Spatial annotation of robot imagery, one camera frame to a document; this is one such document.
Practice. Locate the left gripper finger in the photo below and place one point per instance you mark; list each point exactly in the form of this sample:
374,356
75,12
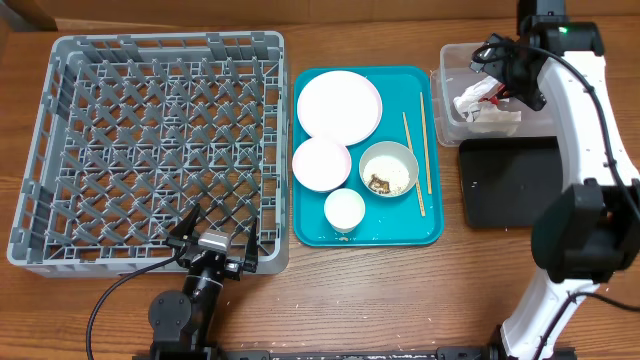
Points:
183,233
251,258

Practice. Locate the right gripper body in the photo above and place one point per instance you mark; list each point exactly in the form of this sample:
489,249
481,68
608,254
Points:
498,61

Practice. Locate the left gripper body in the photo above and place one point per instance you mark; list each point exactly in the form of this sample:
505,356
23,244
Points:
211,257

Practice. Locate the red snack wrapper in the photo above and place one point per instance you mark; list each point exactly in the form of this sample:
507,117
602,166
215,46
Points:
496,95

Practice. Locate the white napkin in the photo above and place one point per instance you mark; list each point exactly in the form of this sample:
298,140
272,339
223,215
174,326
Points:
485,117

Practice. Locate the white cup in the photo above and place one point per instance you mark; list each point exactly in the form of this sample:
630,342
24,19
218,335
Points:
344,209

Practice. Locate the small white plate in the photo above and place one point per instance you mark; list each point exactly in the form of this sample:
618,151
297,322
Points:
321,165

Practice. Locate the grey bowl with food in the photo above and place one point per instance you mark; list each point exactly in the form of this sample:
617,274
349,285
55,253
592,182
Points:
388,169

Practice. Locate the large white plate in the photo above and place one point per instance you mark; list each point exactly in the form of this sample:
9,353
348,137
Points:
341,105

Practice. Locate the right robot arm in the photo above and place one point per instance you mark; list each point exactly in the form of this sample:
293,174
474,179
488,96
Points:
591,231

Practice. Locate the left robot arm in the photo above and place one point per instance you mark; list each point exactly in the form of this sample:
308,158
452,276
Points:
180,319

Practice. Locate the black waste tray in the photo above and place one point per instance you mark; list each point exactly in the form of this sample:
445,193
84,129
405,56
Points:
508,182

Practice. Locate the clear plastic bin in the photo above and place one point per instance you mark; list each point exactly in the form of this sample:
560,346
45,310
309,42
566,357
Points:
450,80

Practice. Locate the right wooden chopstick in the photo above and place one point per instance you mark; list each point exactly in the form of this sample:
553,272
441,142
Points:
425,143

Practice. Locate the grey plastic dish rack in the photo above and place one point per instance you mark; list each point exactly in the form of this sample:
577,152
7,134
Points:
134,130

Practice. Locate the teal serving tray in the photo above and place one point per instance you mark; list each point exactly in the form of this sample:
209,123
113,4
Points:
387,221

